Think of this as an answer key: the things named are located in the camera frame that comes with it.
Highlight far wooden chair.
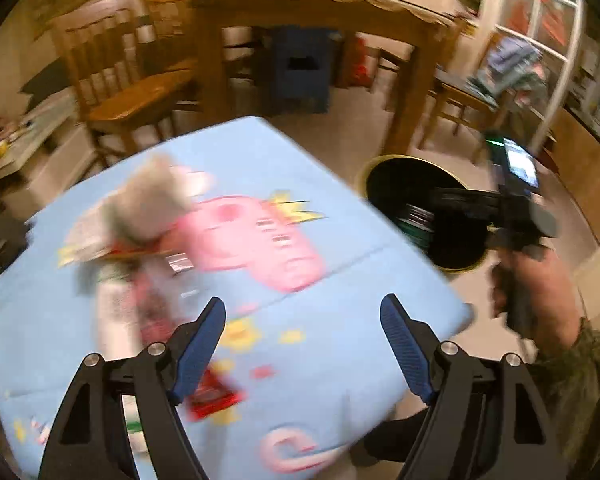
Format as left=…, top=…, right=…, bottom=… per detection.
left=142, top=0, right=196, bottom=73

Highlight near wooden chair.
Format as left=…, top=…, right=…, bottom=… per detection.
left=50, top=0, right=195, bottom=168

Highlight blue cartoon pig tablecloth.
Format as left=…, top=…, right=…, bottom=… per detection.
left=0, top=117, right=471, bottom=479

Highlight wooden chair with clothes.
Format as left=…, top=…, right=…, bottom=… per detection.
left=417, top=31, right=516, bottom=162

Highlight red snack wrapper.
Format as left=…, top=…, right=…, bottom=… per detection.
left=94, top=253, right=202, bottom=356

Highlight small red wrapper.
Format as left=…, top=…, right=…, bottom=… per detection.
left=186, top=368, right=245, bottom=420

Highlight white tv cabinet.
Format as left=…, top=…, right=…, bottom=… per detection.
left=0, top=88, right=97, bottom=220

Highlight black round trash bin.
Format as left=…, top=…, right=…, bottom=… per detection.
left=358, top=155, right=489, bottom=275

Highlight person's right hand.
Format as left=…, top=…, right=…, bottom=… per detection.
left=490, top=248, right=581, bottom=358

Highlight blue clothes on chair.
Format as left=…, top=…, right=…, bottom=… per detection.
left=468, top=36, right=547, bottom=106

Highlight olive green sleeve forearm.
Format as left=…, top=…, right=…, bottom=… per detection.
left=529, top=318, right=600, bottom=479

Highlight blue plastic stool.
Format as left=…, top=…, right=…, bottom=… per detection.
left=273, top=26, right=332, bottom=114

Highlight wooden dining table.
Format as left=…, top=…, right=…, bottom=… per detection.
left=187, top=0, right=452, bottom=155

